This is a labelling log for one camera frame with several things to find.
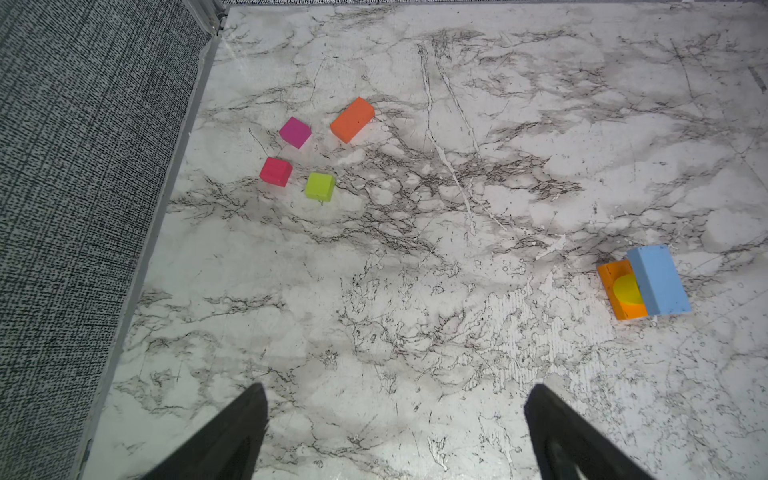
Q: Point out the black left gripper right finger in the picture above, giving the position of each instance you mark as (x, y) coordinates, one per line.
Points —
(566, 446)

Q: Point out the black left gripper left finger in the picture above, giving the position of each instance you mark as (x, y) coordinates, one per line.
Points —
(227, 447)

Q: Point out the yellow wood cylinder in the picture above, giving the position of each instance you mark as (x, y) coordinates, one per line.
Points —
(626, 290)

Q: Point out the orange wood block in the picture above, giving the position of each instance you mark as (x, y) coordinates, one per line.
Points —
(608, 273)

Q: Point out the light blue wood block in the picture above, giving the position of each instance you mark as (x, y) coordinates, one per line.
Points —
(658, 280)

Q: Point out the lime green wood cube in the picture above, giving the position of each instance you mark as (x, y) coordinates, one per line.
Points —
(320, 186)

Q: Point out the orange-red rectangular wood block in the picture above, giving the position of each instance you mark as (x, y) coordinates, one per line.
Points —
(352, 120)

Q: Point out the pink wood cube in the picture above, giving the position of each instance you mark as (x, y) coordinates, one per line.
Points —
(276, 171)

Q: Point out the purple wood cube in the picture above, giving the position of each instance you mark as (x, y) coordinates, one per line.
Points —
(295, 132)

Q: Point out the aluminium corner post left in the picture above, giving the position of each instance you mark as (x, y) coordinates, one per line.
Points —
(209, 14)

